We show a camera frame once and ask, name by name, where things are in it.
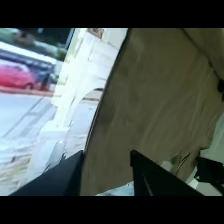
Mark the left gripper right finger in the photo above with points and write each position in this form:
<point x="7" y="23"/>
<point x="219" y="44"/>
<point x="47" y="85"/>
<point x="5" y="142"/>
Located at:
<point x="150" y="180"/>

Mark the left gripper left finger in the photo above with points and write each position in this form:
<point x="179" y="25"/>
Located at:
<point x="63" y="180"/>

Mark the beige shirt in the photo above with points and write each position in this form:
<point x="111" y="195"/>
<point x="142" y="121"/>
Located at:
<point x="150" y="100"/>

